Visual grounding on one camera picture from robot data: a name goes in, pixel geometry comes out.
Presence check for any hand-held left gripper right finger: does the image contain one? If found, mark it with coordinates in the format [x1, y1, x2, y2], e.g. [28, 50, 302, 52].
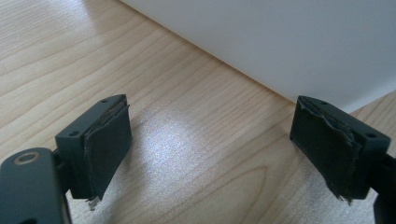
[289, 95, 391, 204]

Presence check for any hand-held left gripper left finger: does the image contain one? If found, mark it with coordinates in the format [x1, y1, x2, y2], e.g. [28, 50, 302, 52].
[54, 93, 133, 211]

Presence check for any white board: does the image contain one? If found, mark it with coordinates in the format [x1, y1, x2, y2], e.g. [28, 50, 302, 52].
[120, 0, 396, 114]

